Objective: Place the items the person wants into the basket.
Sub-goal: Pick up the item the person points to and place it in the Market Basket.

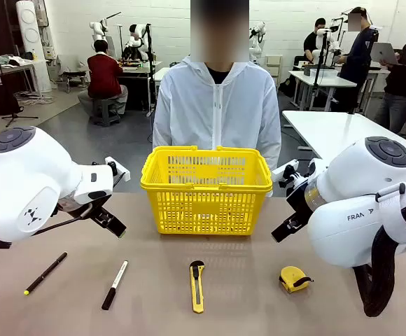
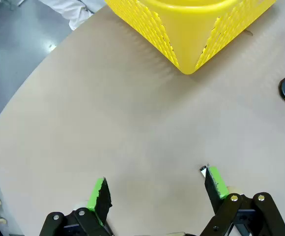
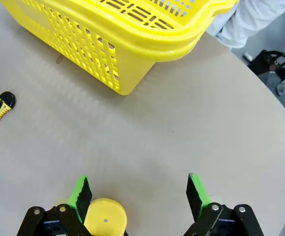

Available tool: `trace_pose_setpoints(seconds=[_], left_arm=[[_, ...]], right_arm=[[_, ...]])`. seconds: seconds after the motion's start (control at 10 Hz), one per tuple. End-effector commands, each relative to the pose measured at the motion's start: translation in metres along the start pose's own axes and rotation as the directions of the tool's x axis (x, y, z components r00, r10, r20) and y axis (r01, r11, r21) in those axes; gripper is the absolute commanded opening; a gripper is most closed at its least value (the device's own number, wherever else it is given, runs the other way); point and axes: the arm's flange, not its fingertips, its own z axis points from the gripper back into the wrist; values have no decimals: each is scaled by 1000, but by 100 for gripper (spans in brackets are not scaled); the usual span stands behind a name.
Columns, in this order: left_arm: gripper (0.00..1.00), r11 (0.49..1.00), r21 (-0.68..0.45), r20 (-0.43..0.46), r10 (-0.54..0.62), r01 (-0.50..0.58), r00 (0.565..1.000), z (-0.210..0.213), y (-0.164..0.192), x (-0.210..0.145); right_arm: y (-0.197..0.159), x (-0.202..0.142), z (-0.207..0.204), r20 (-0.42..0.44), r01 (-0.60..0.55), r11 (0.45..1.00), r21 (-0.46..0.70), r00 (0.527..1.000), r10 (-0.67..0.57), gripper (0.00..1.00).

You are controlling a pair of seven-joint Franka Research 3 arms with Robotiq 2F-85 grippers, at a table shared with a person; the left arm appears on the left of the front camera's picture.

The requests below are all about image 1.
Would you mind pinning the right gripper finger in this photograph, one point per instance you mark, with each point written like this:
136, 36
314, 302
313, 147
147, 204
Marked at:
280, 234
294, 220

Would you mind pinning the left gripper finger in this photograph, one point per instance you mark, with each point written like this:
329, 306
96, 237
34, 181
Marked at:
118, 221
109, 228

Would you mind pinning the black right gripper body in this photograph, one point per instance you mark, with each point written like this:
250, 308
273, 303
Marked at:
299, 206

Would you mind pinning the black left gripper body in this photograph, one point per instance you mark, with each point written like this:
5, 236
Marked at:
92, 207

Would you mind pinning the black yellow-tipped highlighter pen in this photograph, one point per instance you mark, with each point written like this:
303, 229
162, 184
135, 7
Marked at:
45, 273

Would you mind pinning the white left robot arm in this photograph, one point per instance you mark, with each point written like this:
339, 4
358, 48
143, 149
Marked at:
24, 168

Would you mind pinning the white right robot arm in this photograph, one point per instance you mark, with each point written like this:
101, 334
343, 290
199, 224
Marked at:
357, 196

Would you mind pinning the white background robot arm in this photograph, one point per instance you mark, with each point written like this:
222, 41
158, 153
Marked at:
136, 42
98, 31
323, 45
257, 40

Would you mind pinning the yellow plastic shopping basket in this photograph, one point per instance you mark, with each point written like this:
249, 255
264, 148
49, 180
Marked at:
206, 210

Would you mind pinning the person in white jacket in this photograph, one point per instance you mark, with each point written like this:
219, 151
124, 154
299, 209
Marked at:
217, 112

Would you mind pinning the person in red sweater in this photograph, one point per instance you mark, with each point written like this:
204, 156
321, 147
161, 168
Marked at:
103, 75

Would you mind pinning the person in navy sweater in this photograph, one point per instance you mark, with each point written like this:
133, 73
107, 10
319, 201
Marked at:
358, 59

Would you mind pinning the person in black t-shirt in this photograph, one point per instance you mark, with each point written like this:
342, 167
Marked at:
311, 43

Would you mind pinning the person in black holding laptop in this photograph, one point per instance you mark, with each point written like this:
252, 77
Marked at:
404, 73

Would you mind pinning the yellow tape measure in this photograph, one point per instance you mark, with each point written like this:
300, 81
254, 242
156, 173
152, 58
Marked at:
292, 276

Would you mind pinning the white marker with black cap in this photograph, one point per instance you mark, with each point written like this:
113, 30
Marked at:
116, 281

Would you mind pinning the large white table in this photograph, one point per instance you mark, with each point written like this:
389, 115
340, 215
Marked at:
322, 129

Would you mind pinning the grey plastic stool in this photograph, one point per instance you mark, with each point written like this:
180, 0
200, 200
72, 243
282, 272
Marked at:
105, 112

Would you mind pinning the yellow utility knife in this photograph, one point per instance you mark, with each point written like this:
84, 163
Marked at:
197, 287

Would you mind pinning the white table with black pole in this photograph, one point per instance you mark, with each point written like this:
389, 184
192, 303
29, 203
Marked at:
325, 78

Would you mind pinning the black tripod stand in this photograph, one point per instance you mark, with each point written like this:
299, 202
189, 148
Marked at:
8, 105

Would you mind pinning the white drawer cabinet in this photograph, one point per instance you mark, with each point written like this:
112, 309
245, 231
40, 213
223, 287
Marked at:
273, 71

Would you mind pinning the white workbench with robot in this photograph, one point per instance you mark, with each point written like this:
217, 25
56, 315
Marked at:
136, 68

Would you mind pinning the black vertical pole stand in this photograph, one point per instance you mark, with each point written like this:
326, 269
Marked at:
150, 70

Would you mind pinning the cluttered white work table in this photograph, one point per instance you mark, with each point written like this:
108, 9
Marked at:
10, 66

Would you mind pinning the white tower air conditioner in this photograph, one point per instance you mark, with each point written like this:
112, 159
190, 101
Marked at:
35, 45

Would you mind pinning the silver laptop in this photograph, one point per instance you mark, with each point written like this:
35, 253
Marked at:
385, 53

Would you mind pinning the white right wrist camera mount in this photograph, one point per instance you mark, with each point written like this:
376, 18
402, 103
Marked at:
283, 171

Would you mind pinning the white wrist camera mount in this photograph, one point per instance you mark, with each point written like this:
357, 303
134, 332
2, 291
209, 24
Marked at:
283, 171
119, 171

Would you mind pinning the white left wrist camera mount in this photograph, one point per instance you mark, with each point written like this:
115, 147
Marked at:
119, 171

